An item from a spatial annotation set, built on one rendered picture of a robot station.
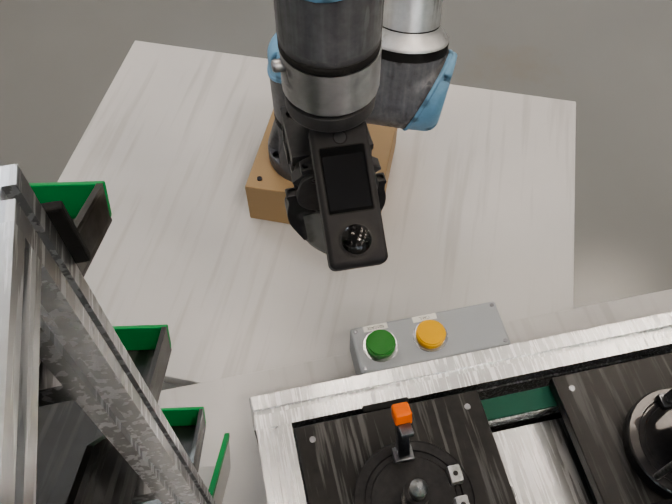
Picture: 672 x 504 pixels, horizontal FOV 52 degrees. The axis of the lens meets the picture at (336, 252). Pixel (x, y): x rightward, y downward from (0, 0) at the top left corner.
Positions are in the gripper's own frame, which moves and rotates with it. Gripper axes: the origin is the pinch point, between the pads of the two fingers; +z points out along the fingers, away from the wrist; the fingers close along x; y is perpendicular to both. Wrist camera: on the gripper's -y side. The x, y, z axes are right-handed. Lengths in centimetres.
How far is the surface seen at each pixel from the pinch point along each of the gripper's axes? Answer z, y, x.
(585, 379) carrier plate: 26.2, -9.3, -31.1
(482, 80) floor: 123, 144, -88
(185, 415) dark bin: 2.8, -12.6, 16.7
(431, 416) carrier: 26.2, -9.8, -10.1
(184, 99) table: 37, 65, 16
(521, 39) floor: 123, 163, -111
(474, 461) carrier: 26.2, -16.4, -13.6
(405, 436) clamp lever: 16.7, -14.5, -4.6
